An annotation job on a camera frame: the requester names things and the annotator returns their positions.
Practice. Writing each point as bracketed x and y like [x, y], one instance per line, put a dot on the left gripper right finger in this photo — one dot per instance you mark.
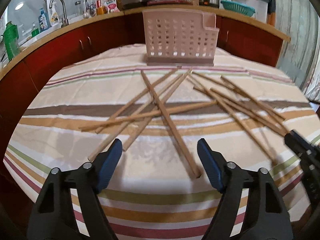
[266, 216]

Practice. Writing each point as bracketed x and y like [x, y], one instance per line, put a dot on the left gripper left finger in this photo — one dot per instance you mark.
[53, 217]

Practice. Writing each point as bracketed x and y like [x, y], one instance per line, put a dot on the wooden chopstick long central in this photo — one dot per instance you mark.
[182, 148]

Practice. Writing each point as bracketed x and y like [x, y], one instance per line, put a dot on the wooden chopstick horizontal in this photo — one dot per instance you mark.
[151, 114]

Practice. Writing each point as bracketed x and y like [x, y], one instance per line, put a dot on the red kitchen cabinets with counter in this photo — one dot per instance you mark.
[125, 45]

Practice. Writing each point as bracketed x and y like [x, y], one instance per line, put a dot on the steel kitchen faucet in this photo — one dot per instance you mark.
[61, 12]

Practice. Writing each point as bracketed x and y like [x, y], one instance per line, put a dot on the striped tablecloth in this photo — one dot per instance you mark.
[151, 194]

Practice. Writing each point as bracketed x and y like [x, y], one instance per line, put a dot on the glass sliding door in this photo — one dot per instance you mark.
[299, 58]

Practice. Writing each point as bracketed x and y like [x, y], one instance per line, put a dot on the teal plastic colander basket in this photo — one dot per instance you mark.
[237, 7]

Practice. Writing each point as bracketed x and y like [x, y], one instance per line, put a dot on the pink perforated utensil holder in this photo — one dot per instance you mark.
[180, 37]

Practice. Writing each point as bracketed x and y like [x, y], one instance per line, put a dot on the small green bottle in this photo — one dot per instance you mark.
[35, 30]

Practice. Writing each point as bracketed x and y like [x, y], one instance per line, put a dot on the green thermos bottle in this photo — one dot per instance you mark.
[10, 37]

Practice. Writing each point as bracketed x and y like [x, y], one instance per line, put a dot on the blue detergent bottle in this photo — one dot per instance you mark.
[43, 20]

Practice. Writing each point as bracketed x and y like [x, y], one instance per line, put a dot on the white spray cleaner bottle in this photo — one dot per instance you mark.
[54, 17]

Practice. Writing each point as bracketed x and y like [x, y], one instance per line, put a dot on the red induction cooker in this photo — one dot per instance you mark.
[162, 2]

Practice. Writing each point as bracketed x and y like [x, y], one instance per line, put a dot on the cooking oil bottle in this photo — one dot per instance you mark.
[100, 7]

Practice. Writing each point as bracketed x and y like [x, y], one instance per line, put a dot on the red white snack bag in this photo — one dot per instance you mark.
[111, 6]

